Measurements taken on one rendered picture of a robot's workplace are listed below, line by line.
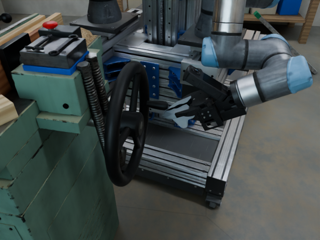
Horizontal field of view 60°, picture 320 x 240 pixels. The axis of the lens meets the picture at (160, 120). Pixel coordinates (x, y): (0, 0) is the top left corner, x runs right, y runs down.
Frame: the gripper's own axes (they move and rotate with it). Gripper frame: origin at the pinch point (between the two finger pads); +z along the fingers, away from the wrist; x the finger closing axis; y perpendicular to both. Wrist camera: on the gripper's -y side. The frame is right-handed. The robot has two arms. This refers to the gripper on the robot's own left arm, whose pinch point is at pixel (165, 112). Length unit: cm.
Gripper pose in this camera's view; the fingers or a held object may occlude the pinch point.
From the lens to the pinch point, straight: 75.1
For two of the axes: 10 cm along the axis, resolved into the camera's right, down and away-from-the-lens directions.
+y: 5.0, 7.4, 4.5
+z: -8.5, 3.0, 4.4
